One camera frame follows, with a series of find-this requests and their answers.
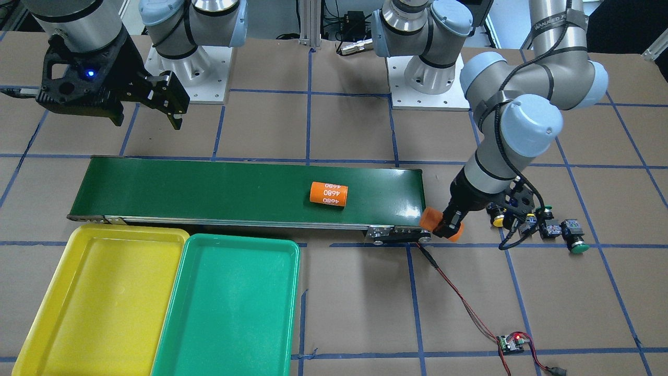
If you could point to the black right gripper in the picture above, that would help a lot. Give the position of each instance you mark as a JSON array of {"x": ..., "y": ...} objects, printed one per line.
[{"x": 128, "y": 77}]

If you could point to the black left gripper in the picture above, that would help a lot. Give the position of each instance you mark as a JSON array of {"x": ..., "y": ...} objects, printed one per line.
[{"x": 462, "y": 196}]

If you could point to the plain orange cylinder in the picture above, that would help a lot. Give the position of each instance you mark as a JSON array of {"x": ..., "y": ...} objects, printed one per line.
[{"x": 442, "y": 224}]

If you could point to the orange cylinder marked 4680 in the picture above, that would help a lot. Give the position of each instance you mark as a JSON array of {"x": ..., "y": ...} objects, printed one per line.
[{"x": 328, "y": 194}]

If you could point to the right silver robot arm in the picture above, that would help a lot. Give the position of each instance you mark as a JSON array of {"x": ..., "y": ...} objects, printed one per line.
[{"x": 177, "y": 28}]

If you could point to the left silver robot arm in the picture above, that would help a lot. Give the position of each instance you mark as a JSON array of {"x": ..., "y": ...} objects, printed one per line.
[{"x": 517, "y": 108}]

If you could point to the green conveyor belt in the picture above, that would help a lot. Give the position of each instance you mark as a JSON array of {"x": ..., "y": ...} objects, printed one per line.
[{"x": 386, "y": 204}]

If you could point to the green push button middle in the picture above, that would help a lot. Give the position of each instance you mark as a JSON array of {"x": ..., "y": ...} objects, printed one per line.
[{"x": 548, "y": 226}]

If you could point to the green push button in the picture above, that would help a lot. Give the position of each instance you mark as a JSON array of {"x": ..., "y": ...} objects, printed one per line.
[
  {"x": 548, "y": 226},
  {"x": 572, "y": 233}
]

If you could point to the green push button outer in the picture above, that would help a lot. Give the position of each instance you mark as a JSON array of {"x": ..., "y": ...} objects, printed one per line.
[{"x": 572, "y": 233}]

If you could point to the small motor controller board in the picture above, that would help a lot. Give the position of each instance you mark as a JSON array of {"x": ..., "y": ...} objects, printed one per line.
[{"x": 512, "y": 344}]

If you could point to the yellow plastic tray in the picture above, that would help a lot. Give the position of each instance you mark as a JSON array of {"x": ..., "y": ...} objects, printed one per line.
[{"x": 105, "y": 307}]

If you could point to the green plastic tray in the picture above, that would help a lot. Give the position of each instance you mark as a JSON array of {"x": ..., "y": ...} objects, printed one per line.
[{"x": 232, "y": 308}]

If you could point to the aluminium frame post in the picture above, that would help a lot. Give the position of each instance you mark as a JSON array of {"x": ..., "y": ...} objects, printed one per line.
[{"x": 310, "y": 13}]

